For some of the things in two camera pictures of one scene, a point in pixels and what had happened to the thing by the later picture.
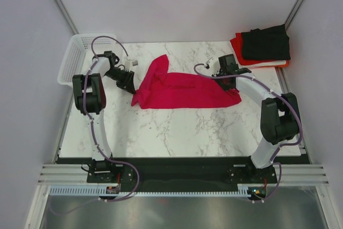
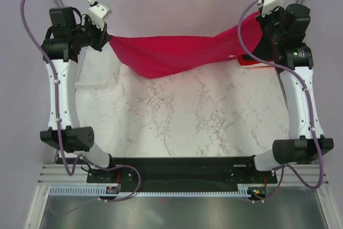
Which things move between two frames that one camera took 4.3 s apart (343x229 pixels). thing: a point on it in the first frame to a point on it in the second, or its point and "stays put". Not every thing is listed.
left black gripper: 128,84 to 103,37
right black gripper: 225,88 to 278,10
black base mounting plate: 179,174 stays put
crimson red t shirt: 158,88 to 152,57
